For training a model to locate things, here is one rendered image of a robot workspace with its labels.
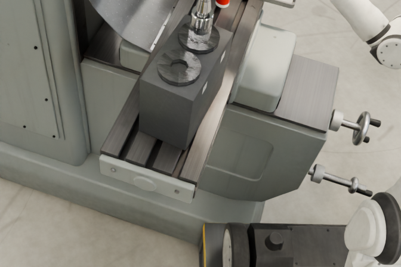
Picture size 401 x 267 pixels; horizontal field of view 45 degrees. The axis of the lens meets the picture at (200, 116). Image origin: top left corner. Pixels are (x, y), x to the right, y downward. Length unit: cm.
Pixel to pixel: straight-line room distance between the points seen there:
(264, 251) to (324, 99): 50
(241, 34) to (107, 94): 52
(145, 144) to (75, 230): 101
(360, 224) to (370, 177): 136
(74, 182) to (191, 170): 96
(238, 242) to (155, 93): 59
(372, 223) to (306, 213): 120
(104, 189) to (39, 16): 79
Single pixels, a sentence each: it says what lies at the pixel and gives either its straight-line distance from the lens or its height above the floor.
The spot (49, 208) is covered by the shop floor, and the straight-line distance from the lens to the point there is 213.
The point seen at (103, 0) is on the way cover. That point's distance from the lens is 140.
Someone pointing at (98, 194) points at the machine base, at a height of 15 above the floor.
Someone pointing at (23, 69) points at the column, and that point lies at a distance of 163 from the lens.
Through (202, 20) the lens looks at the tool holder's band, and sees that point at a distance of 100.
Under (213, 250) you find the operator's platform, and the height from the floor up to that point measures 40.
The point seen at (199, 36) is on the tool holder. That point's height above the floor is 118.
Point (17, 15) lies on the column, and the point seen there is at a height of 93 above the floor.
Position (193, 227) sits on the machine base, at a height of 15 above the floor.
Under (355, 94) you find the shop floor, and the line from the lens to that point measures 269.
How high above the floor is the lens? 190
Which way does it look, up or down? 54 degrees down
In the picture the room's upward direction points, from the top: 11 degrees clockwise
